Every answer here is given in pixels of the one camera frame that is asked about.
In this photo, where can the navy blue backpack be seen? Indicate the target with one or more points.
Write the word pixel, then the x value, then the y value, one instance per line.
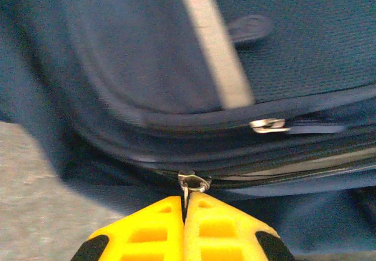
pixel 176 52

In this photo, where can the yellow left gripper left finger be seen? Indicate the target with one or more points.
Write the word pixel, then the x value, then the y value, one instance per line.
pixel 152 237

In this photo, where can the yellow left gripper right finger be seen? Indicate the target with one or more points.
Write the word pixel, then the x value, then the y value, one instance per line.
pixel 223 234

